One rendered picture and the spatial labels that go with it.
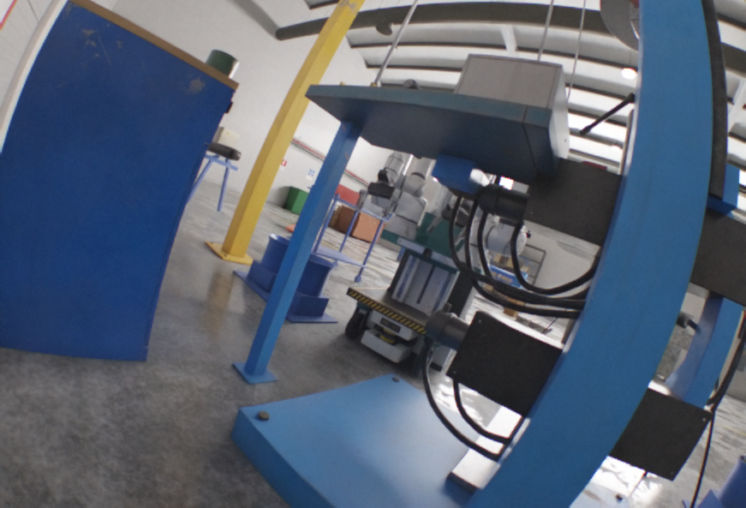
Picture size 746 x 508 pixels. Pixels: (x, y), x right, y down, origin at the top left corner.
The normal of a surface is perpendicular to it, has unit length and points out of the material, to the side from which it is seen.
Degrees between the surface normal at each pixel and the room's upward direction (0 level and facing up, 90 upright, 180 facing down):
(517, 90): 90
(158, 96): 90
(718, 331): 90
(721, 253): 90
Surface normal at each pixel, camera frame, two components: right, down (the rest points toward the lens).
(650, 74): -0.54, -0.22
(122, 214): 0.75, 0.32
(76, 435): 0.39, -0.92
